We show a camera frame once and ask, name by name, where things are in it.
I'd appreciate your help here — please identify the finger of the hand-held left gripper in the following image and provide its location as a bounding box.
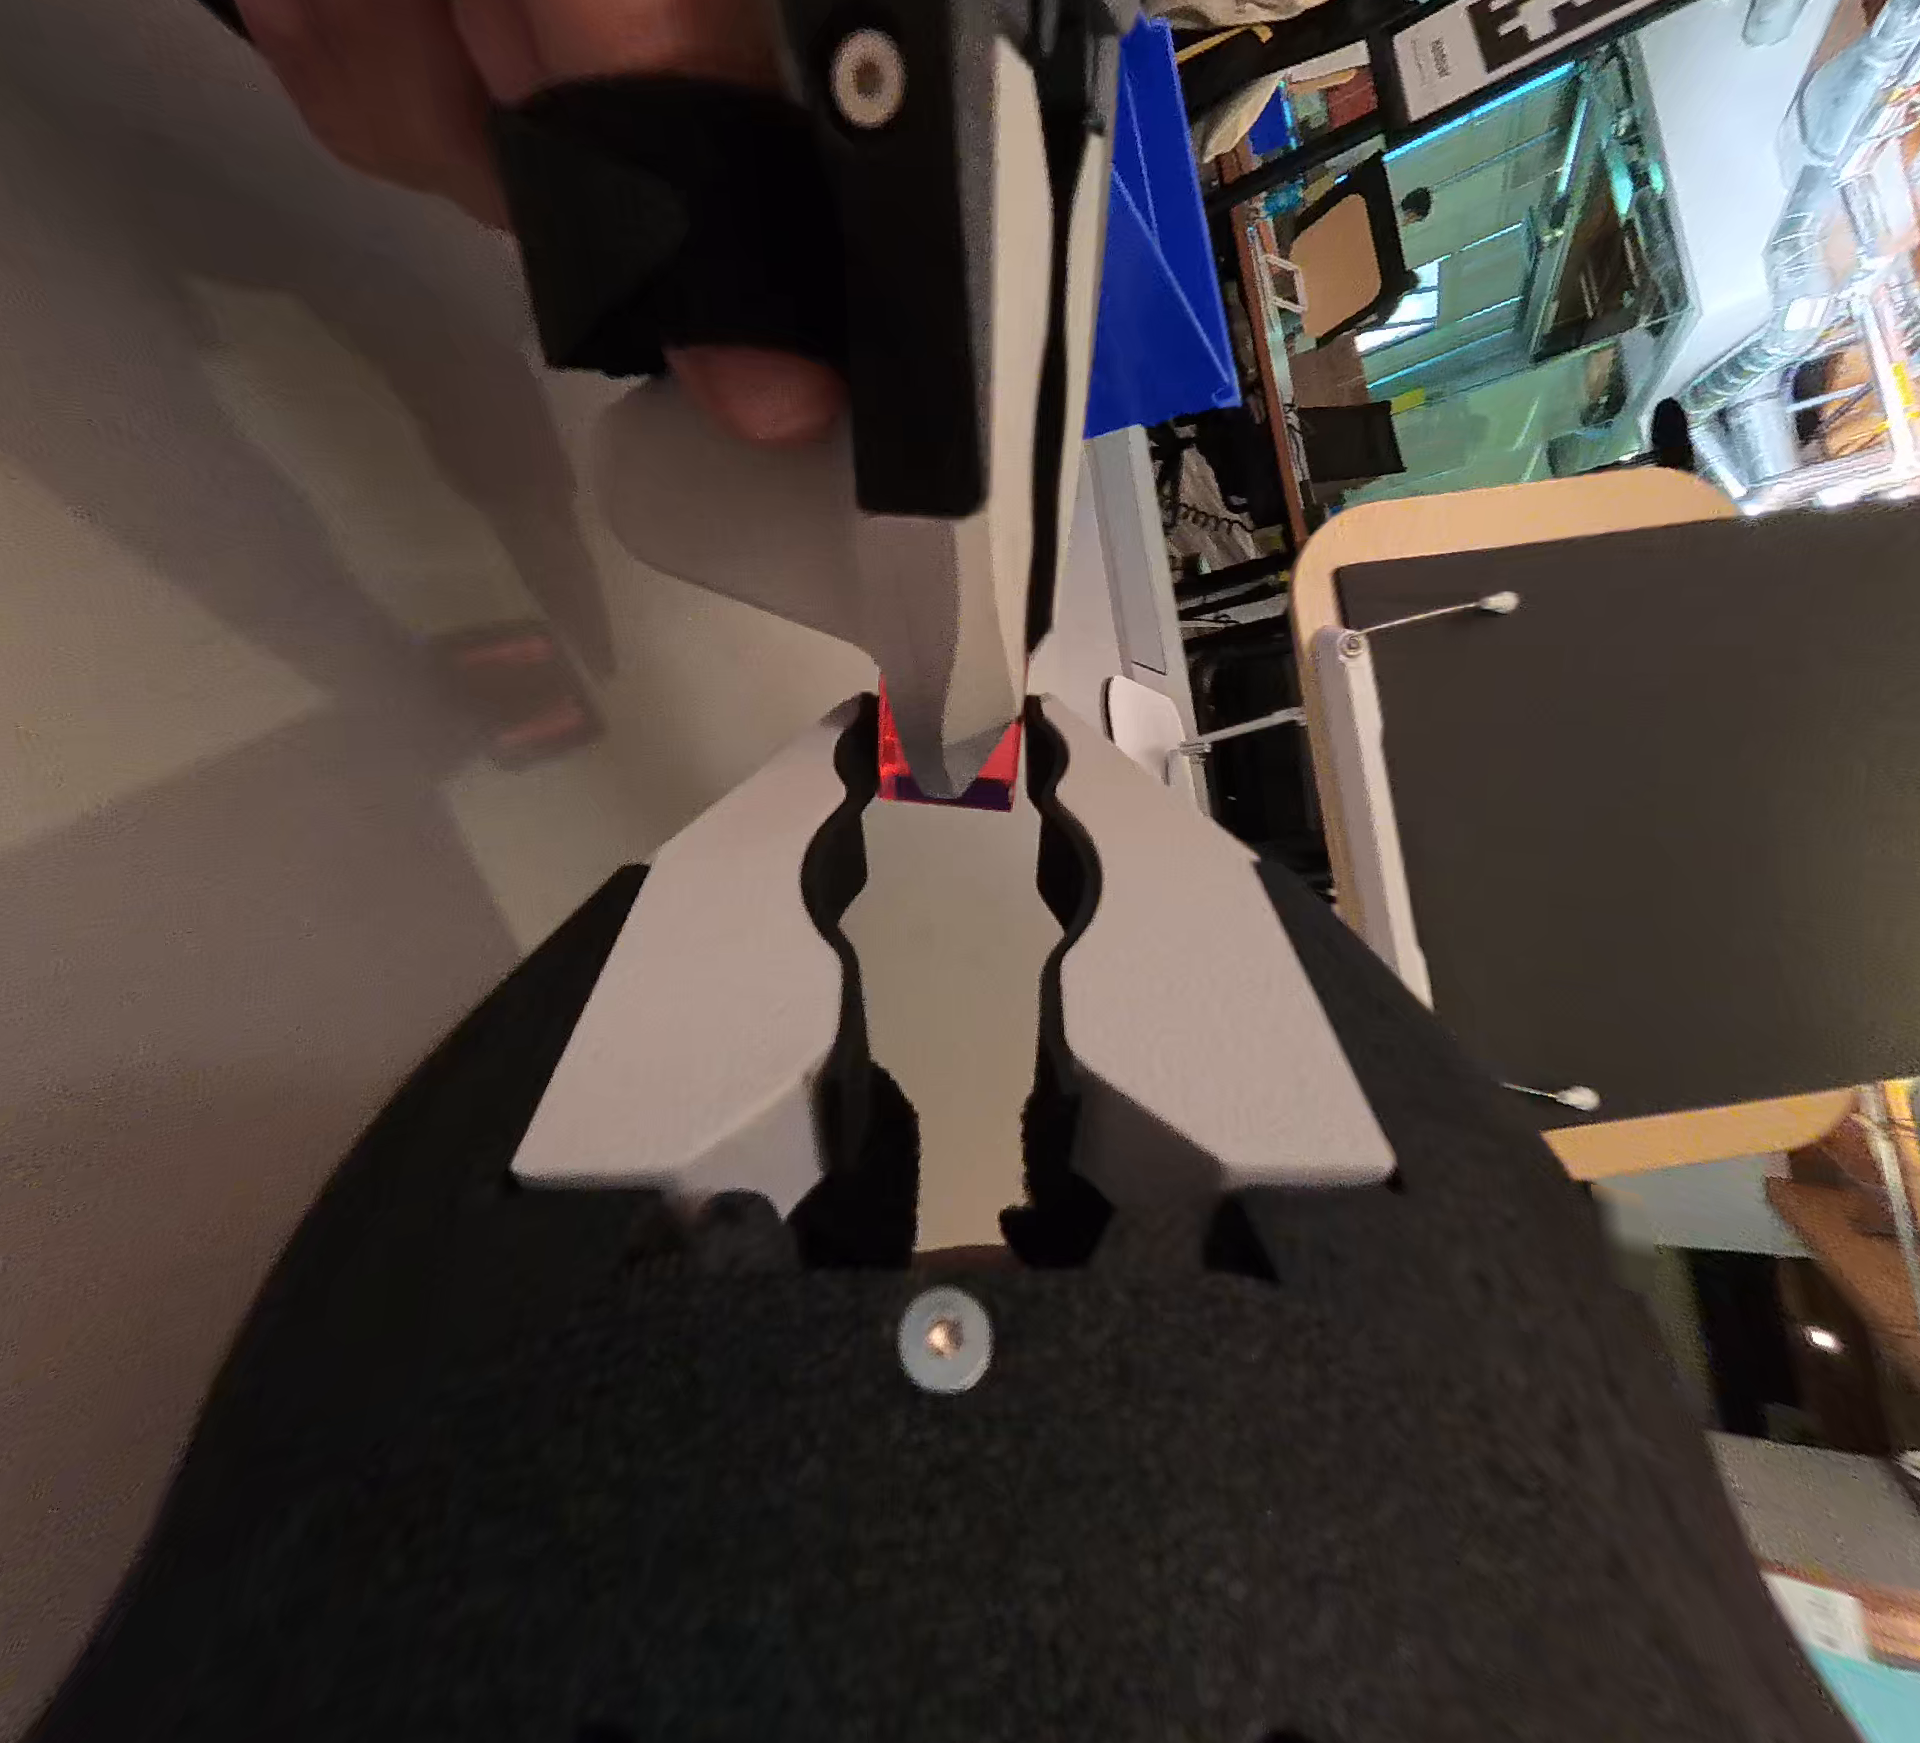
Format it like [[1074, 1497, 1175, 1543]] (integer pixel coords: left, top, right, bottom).
[[853, 34, 1052, 800], [1026, 18, 1128, 668]]

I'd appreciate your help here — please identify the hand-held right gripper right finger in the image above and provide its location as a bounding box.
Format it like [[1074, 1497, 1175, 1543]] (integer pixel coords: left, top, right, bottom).
[[1002, 698, 1399, 1269]]

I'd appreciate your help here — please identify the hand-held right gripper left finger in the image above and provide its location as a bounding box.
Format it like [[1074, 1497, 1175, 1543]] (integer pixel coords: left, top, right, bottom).
[[509, 694, 920, 1269]]

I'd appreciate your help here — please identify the blue plastic bin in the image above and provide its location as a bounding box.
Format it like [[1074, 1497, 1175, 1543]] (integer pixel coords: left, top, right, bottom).
[[1081, 16, 1243, 440]]

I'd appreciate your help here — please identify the small red purple block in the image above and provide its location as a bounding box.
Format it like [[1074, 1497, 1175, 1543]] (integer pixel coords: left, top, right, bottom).
[[874, 678, 1026, 816]]

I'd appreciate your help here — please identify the person's left hand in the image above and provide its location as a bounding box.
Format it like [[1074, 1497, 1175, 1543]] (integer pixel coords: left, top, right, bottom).
[[194, 0, 846, 450]]

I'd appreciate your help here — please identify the wooden back chair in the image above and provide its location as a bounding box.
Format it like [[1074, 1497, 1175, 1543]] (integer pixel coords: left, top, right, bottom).
[[1282, 160, 1420, 342]]

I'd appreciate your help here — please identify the black board with wooden edge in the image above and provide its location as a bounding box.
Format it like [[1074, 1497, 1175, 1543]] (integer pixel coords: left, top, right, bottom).
[[1290, 468, 1920, 1181]]

